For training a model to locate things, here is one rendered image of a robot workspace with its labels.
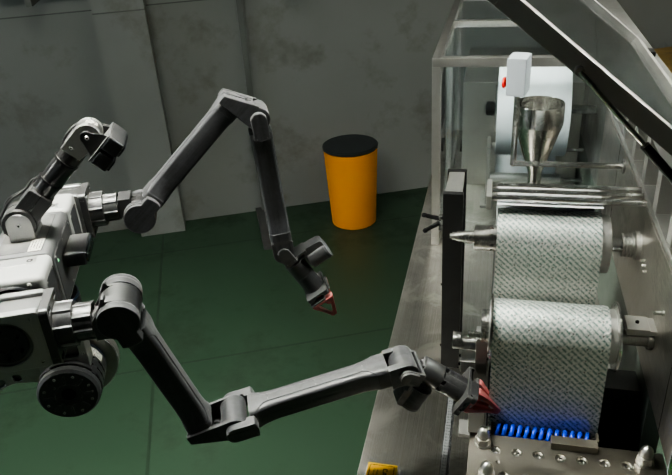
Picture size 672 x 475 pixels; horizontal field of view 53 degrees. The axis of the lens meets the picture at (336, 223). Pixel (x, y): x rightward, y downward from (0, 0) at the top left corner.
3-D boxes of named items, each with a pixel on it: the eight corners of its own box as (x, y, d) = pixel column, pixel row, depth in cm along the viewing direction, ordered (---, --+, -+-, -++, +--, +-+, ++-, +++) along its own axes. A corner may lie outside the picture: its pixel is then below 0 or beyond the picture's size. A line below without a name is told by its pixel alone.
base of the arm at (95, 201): (93, 223, 175) (82, 181, 170) (125, 219, 176) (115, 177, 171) (88, 239, 167) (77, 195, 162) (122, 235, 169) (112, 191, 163)
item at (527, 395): (487, 426, 155) (491, 362, 147) (596, 438, 150) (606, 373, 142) (487, 427, 155) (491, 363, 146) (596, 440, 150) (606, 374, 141)
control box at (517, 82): (504, 88, 183) (506, 51, 179) (529, 90, 181) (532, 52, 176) (498, 95, 178) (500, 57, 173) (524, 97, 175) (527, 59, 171)
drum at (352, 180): (373, 205, 489) (370, 131, 463) (386, 228, 457) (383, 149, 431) (323, 212, 484) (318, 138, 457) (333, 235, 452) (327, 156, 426)
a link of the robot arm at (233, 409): (194, 461, 144) (193, 425, 152) (253, 438, 144) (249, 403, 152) (86, 316, 119) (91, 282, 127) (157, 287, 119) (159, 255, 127)
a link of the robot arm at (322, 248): (271, 239, 187) (275, 254, 180) (306, 216, 186) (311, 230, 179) (296, 268, 193) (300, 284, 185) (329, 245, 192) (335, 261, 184)
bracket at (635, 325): (622, 320, 144) (624, 313, 143) (652, 323, 143) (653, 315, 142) (626, 335, 140) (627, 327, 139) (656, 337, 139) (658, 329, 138)
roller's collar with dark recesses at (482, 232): (474, 241, 172) (475, 219, 169) (498, 243, 171) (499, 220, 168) (473, 254, 167) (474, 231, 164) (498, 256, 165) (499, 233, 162)
